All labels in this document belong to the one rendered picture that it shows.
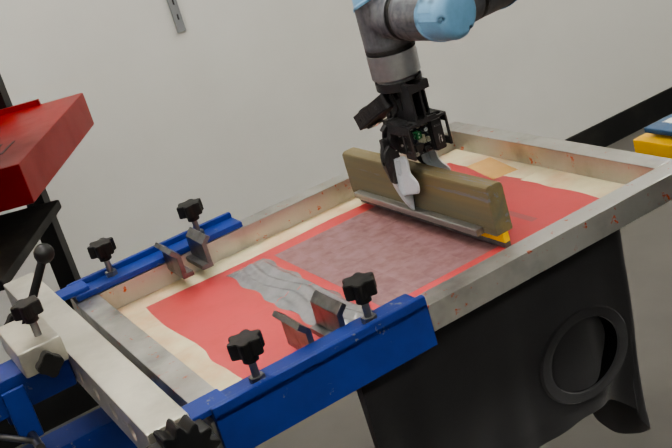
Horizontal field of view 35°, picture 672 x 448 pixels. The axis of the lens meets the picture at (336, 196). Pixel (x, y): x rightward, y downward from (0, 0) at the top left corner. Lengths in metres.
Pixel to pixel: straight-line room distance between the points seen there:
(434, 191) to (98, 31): 2.07
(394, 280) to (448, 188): 0.16
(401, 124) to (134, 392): 0.59
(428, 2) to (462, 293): 0.39
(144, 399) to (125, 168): 2.38
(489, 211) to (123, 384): 0.56
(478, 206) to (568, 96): 3.00
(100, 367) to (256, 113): 2.45
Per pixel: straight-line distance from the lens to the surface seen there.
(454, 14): 1.46
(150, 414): 1.20
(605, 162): 1.69
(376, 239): 1.69
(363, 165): 1.77
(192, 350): 1.52
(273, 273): 1.67
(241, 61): 3.69
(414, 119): 1.57
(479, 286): 1.39
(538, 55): 4.38
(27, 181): 2.31
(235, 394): 1.24
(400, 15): 1.49
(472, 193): 1.52
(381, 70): 1.56
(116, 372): 1.33
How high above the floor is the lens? 1.58
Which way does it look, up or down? 19 degrees down
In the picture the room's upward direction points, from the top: 17 degrees counter-clockwise
